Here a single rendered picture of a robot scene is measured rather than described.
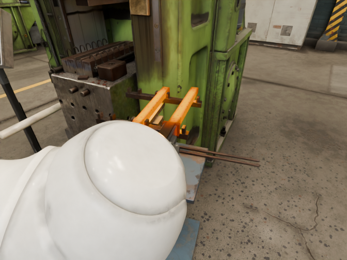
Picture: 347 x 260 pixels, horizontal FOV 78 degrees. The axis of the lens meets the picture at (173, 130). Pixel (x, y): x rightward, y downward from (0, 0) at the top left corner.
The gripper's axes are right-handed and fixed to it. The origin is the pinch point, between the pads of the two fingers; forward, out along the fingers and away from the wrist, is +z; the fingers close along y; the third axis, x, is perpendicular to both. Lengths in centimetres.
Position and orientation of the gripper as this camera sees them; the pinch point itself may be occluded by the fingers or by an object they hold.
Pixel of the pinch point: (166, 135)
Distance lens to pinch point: 53.7
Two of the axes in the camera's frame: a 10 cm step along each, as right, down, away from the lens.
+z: 2.7, -5.3, 8.0
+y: 9.6, 1.6, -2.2
